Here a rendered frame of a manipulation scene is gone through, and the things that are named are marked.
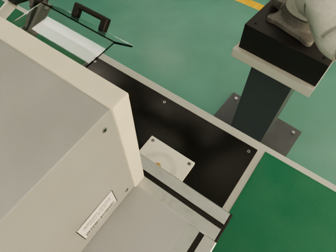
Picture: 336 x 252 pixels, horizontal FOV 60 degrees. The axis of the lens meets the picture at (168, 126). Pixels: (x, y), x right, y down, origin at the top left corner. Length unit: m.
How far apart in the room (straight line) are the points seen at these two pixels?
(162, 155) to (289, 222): 0.38
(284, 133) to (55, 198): 1.68
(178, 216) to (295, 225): 0.49
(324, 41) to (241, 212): 0.49
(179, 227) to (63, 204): 0.18
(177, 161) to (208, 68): 1.34
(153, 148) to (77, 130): 0.59
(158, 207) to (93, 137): 0.20
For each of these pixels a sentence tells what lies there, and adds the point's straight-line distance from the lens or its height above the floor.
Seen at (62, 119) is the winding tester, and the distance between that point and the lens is 0.26.
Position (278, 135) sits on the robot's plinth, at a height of 0.02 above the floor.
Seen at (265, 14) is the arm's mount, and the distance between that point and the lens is 1.16.
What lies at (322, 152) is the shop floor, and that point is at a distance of 1.92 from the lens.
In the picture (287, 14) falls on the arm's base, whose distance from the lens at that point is 1.10.
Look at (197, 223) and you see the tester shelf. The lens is 0.42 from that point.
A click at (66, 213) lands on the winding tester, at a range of 0.31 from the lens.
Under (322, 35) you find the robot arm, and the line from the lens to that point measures 0.86.
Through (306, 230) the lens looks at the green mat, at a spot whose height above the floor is 0.75.
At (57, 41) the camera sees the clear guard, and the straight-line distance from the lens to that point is 0.72.
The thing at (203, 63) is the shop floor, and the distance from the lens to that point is 2.11.
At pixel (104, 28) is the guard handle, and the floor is 1.05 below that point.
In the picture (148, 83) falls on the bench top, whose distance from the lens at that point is 1.01.
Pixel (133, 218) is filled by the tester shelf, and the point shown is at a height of 1.11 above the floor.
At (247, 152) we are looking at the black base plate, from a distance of 0.87.
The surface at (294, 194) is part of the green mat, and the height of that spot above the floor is 0.75.
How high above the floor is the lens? 1.53
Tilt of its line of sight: 59 degrees down
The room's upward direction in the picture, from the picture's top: straight up
